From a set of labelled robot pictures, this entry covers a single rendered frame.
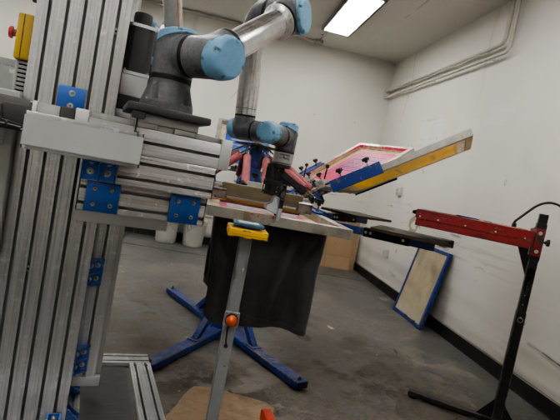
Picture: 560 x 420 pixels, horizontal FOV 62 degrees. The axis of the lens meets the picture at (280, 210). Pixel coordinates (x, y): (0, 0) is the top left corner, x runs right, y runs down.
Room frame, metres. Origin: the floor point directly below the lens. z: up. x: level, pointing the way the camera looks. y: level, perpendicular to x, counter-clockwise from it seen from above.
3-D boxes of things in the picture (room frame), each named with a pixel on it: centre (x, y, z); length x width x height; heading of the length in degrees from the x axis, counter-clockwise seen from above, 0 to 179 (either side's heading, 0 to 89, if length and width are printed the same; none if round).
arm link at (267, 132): (1.63, 0.09, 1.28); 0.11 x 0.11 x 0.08; 61
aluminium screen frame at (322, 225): (2.08, 0.06, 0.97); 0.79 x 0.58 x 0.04; 9
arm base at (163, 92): (1.35, 0.38, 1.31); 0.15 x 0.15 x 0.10
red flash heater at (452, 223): (2.62, -1.09, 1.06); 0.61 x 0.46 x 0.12; 69
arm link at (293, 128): (1.71, 0.03, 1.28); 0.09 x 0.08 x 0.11; 151
